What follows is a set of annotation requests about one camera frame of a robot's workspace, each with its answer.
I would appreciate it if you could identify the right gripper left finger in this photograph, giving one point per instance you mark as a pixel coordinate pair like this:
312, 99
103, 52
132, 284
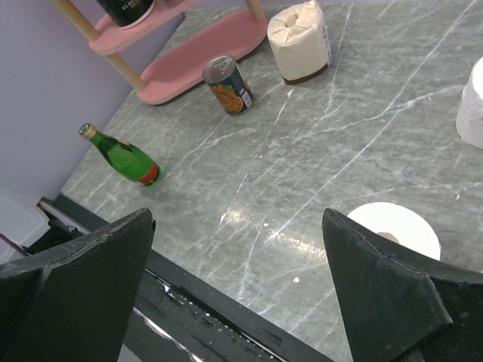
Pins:
73, 302

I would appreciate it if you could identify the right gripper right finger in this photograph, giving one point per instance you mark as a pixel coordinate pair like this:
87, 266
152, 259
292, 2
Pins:
397, 304

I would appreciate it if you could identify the black paper roll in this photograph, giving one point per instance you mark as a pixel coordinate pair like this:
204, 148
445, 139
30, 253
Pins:
127, 13

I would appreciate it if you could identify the white paper roll front right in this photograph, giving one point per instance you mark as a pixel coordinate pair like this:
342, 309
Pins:
399, 224

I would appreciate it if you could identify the white paper roll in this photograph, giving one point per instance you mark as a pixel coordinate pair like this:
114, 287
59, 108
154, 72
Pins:
469, 115
399, 224

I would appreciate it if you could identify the green glass bottle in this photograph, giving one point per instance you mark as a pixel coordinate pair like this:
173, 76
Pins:
126, 159

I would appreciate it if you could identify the white paper roll back right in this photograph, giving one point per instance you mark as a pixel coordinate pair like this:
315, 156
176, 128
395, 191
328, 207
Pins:
469, 115

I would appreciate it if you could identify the food tin can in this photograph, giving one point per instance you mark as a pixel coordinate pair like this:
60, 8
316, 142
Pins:
229, 87

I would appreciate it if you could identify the beige wrapped paper roll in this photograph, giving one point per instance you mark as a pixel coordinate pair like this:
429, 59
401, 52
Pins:
299, 41

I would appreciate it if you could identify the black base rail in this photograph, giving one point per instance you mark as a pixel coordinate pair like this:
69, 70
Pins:
211, 326

